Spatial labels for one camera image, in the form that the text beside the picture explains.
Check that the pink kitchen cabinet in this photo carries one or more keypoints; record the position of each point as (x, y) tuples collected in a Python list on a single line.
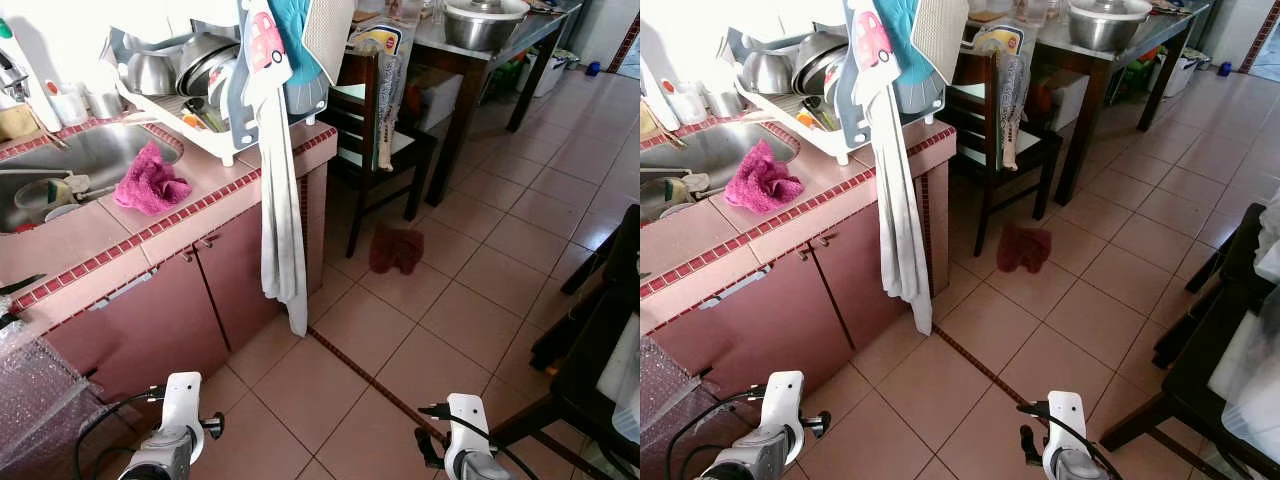
[(760, 320), (150, 320)]

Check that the bubble wrap sheet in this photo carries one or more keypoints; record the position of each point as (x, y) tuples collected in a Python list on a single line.
[(40, 410), (668, 410)]

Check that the dark red cloth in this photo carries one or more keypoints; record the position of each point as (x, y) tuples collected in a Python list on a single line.
[(397, 252), (1024, 250)]

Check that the white plastic bag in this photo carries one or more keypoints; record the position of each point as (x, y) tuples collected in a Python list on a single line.
[(622, 380), (1255, 370)]

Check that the dark furniture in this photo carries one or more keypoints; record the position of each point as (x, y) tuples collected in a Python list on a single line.
[(1200, 340), (600, 290)]

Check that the long white hanging towel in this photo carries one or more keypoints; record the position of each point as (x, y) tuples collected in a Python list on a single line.
[(905, 220), (283, 220)]

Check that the short black tape strip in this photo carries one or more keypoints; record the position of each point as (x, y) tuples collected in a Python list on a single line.
[(8, 320)]

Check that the long black tape strip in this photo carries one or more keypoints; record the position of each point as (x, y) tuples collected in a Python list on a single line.
[(22, 284)]

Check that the magenta cloth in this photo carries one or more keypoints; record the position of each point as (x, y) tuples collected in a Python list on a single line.
[(762, 183), (150, 185)]

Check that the clear container with sponge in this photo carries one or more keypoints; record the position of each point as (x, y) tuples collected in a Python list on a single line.
[(45, 195), (662, 190)]

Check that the white dish rack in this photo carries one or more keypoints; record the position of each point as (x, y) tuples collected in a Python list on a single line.
[(200, 142), (818, 140)]

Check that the stainless steel sink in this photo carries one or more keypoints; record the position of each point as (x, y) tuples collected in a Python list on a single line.
[(720, 150), (90, 155)]

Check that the dark wooden table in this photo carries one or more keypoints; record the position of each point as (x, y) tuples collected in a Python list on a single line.
[(1090, 125), (462, 125)]

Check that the small steel cup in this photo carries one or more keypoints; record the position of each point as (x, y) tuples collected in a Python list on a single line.
[(103, 103), (725, 103)]

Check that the yellow sponge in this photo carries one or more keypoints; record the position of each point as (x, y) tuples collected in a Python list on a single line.
[(650, 118), (18, 122)]

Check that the white plastic cup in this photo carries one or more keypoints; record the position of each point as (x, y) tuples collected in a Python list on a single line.
[(65, 103), (683, 102)]

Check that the printed plastic bag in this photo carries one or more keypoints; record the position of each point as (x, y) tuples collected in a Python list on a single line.
[(385, 90), (1005, 90)]

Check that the small steel bowl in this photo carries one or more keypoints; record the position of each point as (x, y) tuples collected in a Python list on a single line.
[(765, 70), (150, 72)]

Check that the dark wooden chair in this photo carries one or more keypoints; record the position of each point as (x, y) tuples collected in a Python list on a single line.
[(362, 90), (975, 90)]

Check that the large steel bowl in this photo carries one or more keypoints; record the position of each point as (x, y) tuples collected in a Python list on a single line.
[(820, 60), (205, 62)]

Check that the white plastic bin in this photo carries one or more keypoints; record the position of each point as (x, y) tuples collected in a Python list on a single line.
[(1182, 72), (552, 72)]

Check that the teal cloth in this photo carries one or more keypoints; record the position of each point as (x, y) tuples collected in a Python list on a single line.
[(300, 35), (910, 35)]

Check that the chrome faucet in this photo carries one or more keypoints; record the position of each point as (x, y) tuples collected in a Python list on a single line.
[(12, 75)]

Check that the white perforated mat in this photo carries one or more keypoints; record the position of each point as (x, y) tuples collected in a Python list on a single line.
[(332, 30), (945, 30)]

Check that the large steel pot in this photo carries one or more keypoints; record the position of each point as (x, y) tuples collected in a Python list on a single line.
[(485, 28), (1108, 28)]

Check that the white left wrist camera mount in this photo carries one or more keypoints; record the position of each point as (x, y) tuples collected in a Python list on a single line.
[(783, 400), (182, 400)]

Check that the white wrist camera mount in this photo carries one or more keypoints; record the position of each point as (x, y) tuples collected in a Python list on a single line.
[(1065, 418), (182, 400), (467, 420), (783, 400)]

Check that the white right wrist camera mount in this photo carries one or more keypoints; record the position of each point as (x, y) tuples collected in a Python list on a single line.
[(467, 420), (1065, 418)]

